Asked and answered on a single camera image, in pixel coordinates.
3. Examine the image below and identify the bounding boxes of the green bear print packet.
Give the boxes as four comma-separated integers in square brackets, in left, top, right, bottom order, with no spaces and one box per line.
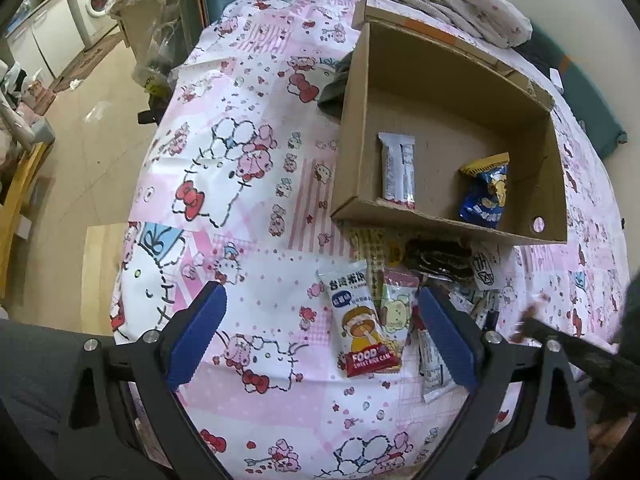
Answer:
[380,269,421,341]

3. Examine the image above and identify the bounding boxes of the white black print packet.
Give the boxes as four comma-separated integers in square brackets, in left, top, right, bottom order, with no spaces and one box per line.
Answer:
[470,240,503,291]

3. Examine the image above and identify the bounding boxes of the white red rice cake packet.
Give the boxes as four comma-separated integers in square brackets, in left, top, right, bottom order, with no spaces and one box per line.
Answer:
[316,260,403,378]

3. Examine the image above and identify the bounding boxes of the blue yellow snack bag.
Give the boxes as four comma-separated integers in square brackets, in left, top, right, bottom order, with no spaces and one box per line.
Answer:
[458,152,510,229]

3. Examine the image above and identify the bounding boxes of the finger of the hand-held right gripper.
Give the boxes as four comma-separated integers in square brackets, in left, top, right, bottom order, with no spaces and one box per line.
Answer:
[520,317,625,370]

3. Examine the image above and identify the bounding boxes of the white cabinet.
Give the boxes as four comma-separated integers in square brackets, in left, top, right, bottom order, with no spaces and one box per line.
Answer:
[7,0,86,88]

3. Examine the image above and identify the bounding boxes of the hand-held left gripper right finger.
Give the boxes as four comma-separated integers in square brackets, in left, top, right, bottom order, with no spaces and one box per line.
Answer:
[410,287,591,480]

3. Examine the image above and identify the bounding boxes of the pink cartoon printed tablecloth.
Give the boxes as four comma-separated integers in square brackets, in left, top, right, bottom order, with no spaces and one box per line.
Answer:
[112,0,631,480]

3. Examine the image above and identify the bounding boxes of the dark brown snack packet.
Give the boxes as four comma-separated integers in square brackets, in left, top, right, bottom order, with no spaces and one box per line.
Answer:
[404,237,473,281]

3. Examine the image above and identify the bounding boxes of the teal mat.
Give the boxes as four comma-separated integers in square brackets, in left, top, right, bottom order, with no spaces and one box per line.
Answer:
[515,22,628,158]

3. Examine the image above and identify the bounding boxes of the brown door mat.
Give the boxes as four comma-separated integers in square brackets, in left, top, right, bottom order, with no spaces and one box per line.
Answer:
[52,32,131,93]

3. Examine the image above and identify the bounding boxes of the person's grey trouser leg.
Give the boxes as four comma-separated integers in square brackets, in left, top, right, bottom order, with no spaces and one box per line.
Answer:
[0,317,131,480]

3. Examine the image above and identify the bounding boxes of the white washing machine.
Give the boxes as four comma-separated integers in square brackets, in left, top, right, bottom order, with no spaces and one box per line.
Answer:
[65,0,126,51]

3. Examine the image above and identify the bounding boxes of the white snack bar packet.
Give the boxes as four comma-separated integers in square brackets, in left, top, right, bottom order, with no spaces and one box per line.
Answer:
[450,282,501,332]
[419,330,458,403]
[377,131,417,210]

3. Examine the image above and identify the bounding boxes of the dark cloth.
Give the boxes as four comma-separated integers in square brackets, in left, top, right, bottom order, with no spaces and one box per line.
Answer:
[317,52,356,118]

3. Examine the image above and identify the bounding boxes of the yellow grid snack packet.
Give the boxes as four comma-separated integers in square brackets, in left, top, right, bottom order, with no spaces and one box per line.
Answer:
[350,227,388,306]

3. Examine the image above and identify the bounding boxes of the brown cardboard box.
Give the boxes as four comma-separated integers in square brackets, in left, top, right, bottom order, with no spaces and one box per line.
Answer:
[330,0,568,246]

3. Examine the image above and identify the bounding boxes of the yellow wooden chair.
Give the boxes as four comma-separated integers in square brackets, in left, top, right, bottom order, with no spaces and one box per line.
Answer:
[0,140,53,291]

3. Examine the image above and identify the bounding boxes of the clear plastic bag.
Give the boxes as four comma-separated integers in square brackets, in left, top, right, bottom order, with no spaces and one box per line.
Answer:
[131,7,183,95]

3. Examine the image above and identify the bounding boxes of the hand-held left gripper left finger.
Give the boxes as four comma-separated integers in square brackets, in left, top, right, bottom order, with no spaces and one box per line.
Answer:
[55,280,236,480]

